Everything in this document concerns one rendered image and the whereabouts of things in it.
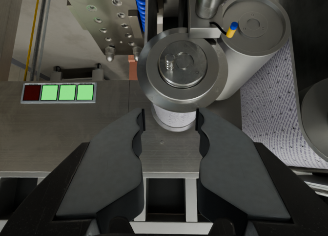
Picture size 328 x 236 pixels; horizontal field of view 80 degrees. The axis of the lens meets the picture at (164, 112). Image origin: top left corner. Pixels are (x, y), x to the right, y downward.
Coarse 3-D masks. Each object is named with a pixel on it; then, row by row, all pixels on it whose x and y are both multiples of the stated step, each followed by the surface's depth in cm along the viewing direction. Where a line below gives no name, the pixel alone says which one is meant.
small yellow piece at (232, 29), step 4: (216, 24) 28; (232, 24) 24; (236, 24) 24; (220, 28) 27; (232, 28) 24; (236, 28) 25; (224, 32) 27; (228, 32) 25; (232, 32) 25; (228, 36) 26; (232, 36) 26
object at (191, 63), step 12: (168, 48) 30; (180, 48) 30; (192, 48) 30; (180, 60) 30; (192, 60) 30; (204, 60) 30; (168, 72) 30; (180, 72) 30; (192, 72) 29; (204, 72) 29; (168, 84) 31; (180, 84) 29; (192, 84) 29
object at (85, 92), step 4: (80, 88) 66; (84, 88) 65; (88, 88) 65; (92, 88) 65; (80, 92) 65; (84, 92) 65; (88, 92) 65; (92, 92) 65; (80, 96) 65; (84, 96) 65; (88, 96) 65
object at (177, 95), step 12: (168, 36) 32; (180, 36) 32; (156, 48) 32; (204, 48) 31; (156, 60) 31; (216, 60) 31; (156, 72) 31; (216, 72) 30; (156, 84) 30; (204, 84) 30; (168, 96) 30; (180, 96) 30; (192, 96) 30
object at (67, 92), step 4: (64, 88) 66; (68, 88) 66; (72, 88) 66; (60, 92) 65; (64, 92) 65; (68, 92) 65; (72, 92) 65; (60, 96) 65; (64, 96) 65; (68, 96) 65; (72, 96) 65
